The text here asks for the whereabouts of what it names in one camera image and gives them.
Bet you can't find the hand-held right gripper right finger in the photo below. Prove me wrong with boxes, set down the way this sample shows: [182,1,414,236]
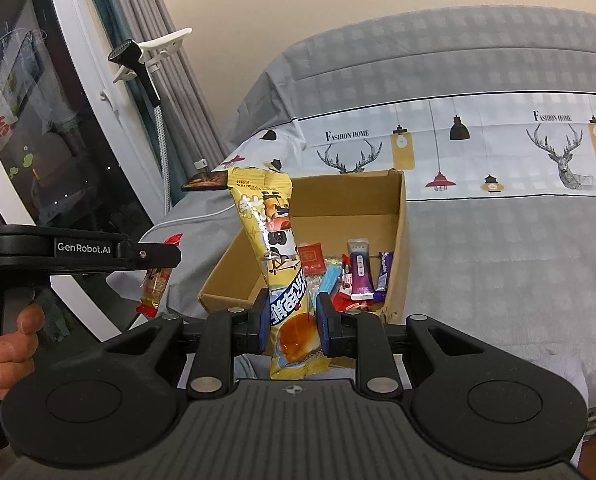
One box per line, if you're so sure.
[317,292,484,399]

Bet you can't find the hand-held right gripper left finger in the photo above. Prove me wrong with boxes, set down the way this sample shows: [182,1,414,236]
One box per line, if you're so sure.
[103,290,272,399]

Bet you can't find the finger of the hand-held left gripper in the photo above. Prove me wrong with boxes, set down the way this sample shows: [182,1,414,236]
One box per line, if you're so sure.
[128,242,183,271]

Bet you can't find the large red biscuit packet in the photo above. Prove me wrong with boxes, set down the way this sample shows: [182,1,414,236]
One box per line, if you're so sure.
[324,255,375,314]

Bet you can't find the orange sausage snack packet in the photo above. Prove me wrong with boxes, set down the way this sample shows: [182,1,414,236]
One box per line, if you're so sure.
[136,233,185,319]

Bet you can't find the small blue candy packet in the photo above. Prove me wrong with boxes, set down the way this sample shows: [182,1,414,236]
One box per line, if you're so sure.
[320,265,342,297]

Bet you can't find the red stick snack packet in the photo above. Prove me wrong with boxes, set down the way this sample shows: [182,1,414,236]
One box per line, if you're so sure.
[340,254,355,294]

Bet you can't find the purple stick snack packet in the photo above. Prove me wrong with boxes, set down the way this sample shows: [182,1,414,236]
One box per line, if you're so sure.
[347,239,375,302]

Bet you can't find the small red packet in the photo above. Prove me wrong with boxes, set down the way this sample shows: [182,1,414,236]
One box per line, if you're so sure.
[297,242,326,276]

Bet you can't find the purple candy bar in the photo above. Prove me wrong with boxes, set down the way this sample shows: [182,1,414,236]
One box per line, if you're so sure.
[374,251,395,303]

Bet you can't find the yellow snack packet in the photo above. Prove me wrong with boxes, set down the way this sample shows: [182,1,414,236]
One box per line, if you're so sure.
[226,165,332,382]

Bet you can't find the brown cardboard box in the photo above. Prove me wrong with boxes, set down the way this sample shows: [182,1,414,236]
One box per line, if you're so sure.
[198,168,412,327]

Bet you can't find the person's left hand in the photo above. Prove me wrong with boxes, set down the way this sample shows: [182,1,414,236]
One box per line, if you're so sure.
[0,304,47,402]

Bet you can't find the smartphone with red screen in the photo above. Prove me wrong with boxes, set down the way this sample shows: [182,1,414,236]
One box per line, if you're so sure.
[181,172,229,194]

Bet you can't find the white framed glass door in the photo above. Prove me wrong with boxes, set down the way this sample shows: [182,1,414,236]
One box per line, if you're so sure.
[0,0,170,343]

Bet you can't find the grey printed bed sheet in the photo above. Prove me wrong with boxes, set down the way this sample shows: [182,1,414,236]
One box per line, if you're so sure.
[105,5,596,402]

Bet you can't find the black garment steamer head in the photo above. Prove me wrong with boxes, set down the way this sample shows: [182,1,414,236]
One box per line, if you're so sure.
[107,38,160,106]

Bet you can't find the white charging cable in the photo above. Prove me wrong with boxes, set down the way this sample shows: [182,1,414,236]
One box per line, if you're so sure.
[105,209,235,282]

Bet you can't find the braided steamer hose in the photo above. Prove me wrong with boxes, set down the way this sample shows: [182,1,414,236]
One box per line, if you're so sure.
[155,102,172,217]

